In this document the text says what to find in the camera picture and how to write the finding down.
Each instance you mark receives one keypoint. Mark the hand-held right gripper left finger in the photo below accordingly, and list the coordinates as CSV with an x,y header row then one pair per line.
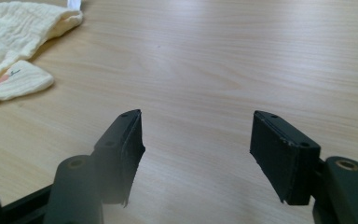
x,y
119,158

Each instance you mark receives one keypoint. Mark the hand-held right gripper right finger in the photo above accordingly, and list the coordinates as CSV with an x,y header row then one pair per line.
x,y
281,161

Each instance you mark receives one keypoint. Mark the cream muslin cloth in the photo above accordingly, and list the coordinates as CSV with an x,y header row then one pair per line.
x,y
11,37

